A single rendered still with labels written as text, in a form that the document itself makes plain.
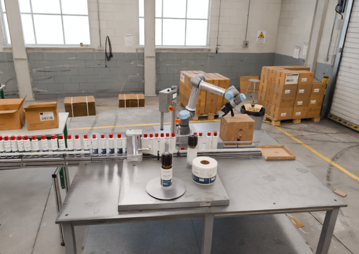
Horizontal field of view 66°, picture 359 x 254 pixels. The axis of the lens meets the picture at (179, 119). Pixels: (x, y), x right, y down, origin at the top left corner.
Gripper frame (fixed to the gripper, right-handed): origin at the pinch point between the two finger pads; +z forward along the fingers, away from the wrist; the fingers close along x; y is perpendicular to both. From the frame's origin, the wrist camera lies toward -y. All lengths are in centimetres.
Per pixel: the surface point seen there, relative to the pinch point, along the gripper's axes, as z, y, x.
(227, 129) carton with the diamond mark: -2.2, -10.1, 14.1
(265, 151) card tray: -15, -53, 22
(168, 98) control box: 1, 64, 37
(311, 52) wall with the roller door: -78, -237, -461
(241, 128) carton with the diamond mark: -11.0, -21.0, 10.4
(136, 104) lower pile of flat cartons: 279, 12, -315
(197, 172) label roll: 2, 20, 95
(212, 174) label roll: -4, 11, 94
